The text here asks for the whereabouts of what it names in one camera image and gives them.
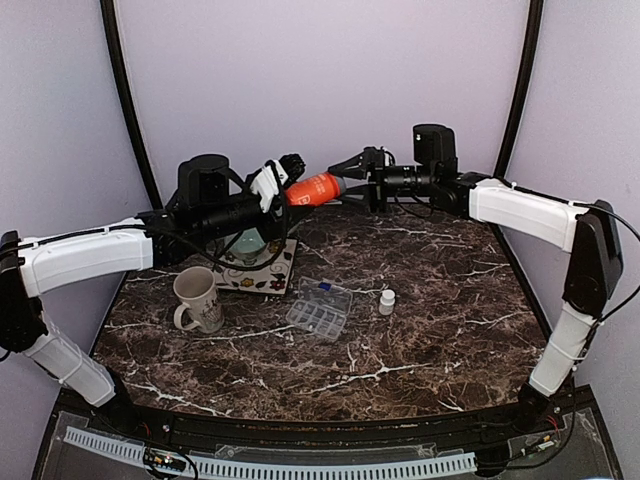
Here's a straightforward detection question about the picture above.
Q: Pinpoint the black right frame post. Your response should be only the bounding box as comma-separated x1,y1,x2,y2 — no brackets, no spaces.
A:
485,0,545,204

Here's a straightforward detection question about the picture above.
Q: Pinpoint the clear plastic pill organizer box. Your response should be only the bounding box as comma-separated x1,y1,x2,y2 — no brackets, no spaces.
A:
285,276,353,342

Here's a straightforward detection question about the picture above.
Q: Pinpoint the beige printed ceramic mug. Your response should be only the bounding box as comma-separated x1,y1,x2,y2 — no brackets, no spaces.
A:
173,266,224,334

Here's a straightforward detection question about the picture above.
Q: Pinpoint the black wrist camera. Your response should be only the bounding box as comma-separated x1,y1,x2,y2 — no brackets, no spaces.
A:
177,154,229,208
412,124,458,177

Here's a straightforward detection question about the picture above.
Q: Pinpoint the square floral ceramic plate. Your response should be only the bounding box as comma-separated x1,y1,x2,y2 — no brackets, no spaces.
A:
214,238,298,296

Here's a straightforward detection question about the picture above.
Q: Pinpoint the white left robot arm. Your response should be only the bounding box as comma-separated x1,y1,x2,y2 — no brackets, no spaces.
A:
1,194,292,436

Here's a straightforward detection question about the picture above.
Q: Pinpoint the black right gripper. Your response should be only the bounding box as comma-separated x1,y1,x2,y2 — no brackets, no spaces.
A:
326,151,435,215

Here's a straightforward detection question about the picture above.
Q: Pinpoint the black frame post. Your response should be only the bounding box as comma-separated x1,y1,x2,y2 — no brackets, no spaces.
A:
99,0,162,209
485,0,545,204

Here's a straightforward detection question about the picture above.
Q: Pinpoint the small white pill bottle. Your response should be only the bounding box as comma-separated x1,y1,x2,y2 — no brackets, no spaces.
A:
378,289,396,316

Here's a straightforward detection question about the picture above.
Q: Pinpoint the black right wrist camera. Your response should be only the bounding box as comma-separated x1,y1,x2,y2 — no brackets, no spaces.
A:
412,124,458,177

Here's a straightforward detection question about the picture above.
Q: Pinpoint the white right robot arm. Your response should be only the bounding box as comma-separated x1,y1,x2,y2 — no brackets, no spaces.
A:
329,147,623,434

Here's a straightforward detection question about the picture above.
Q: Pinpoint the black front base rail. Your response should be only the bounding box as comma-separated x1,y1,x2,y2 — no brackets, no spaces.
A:
49,384,596,451

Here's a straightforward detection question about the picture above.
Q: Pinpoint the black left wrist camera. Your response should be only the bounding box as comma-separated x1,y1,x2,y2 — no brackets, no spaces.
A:
177,154,229,208

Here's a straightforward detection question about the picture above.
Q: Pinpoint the black left frame post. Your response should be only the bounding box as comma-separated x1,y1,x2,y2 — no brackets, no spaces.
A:
99,0,162,209

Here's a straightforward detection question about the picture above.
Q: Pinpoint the orange bottle with grey lid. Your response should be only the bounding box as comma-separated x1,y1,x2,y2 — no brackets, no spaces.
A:
286,172,347,207

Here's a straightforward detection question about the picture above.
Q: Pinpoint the teal striped ceramic bowl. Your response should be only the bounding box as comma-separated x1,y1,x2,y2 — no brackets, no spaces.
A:
230,229,266,266

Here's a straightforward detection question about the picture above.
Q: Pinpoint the white slotted cable duct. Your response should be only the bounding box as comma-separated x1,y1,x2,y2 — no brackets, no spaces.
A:
63,427,477,479

